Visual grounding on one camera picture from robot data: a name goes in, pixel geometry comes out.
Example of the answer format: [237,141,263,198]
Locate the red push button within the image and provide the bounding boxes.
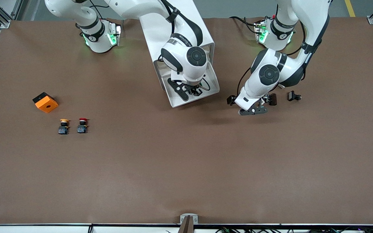
[77,118,90,134]

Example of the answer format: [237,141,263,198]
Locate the yellow push button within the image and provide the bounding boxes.
[58,119,70,135]

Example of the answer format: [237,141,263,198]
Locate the brown paper table cover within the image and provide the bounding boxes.
[0,17,373,226]

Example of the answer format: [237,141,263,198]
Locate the orange box with hole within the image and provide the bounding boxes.
[32,92,59,114]

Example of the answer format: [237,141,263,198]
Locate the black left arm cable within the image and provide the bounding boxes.
[237,3,307,95]

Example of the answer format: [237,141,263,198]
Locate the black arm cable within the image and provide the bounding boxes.
[161,0,211,92]
[237,3,307,95]

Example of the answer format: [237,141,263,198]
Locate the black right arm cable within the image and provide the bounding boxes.
[161,0,211,92]

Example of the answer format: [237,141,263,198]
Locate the black base cable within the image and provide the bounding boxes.
[229,16,260,35]

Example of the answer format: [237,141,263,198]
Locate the grey metal edge bracket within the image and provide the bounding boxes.
[180,214,198,225]

